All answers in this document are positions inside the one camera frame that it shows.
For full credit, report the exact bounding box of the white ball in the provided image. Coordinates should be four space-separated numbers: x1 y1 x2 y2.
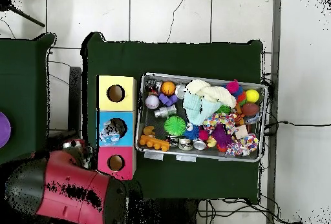
144 94 161 111

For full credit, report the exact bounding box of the mint green cloth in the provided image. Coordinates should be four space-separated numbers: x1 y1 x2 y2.
183 90 224 127

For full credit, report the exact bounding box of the wooden box with three holes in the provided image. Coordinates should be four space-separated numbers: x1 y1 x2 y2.
96 74 138 183

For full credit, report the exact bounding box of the clear mesh bin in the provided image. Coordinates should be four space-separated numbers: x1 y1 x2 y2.
134 72 270 163

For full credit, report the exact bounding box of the green spiky ball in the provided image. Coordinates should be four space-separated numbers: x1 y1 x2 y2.
164 115 187 137

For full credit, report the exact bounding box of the brown toy football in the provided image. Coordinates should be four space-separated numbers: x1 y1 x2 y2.
241 102 261 117

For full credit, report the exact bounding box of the cream yellow cloth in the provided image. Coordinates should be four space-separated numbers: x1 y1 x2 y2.
186 79 238 109

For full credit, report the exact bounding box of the polka dot cloth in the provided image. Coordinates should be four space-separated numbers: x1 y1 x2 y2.
200 112 238 135

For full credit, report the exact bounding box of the pink spiky ball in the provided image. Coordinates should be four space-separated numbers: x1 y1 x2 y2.
226 79 241 95

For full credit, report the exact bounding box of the small orange basketball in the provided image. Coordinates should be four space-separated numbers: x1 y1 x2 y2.
160 80 178 96

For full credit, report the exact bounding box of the silver can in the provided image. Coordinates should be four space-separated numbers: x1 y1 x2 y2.
175 84 188 99

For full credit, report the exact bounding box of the purple disc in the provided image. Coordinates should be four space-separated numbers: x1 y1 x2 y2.
0 111 12 150

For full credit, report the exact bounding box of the green side table cloth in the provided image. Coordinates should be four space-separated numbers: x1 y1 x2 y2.
0 32 59 165

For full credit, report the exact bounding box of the orange rubber toy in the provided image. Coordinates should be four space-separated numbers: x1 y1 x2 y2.
138 134 171 152

